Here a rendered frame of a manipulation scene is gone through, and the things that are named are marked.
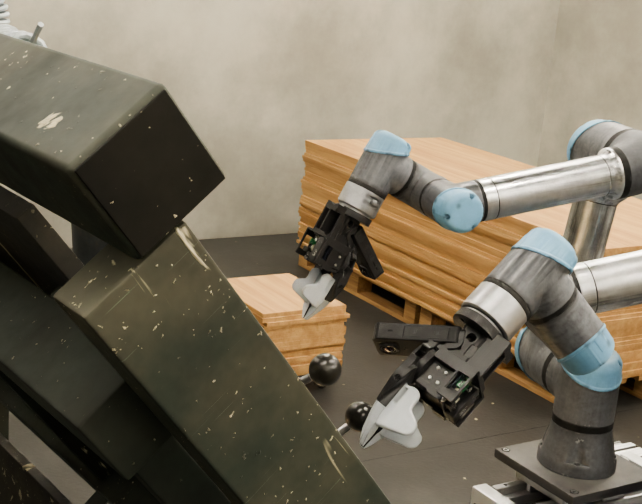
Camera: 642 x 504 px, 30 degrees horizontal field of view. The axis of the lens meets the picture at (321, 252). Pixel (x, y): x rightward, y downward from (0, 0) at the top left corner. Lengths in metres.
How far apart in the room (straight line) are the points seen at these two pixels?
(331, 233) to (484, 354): 0.70
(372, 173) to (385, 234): 4.31
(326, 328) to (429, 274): 1.06
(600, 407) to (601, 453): 0.09
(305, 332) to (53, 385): 4.10
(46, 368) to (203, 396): 0.18
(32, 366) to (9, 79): 0.26
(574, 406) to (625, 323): 3.19
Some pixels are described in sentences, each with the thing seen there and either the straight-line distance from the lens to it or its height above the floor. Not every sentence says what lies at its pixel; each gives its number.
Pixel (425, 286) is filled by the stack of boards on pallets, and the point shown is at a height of 0.26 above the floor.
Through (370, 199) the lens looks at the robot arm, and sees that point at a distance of 2.10.
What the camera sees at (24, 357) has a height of 1.58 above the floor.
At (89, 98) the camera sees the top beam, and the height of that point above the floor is 1.84.
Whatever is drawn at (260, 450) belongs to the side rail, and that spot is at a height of 1.54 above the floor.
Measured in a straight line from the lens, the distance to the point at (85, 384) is 1.05.
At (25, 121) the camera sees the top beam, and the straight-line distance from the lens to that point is 0.98.
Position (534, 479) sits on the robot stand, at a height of 1.03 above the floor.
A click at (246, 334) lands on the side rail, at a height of 1.65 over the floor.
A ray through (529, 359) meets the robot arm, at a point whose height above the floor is 1.20.
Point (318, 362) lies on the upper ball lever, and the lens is 1.35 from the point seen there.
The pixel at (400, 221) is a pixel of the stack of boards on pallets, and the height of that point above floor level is 0.54.
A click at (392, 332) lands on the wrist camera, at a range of 1.49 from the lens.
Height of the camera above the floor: 1.98
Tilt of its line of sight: 15 degrees down
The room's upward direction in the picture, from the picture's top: 5 degrees clockwise
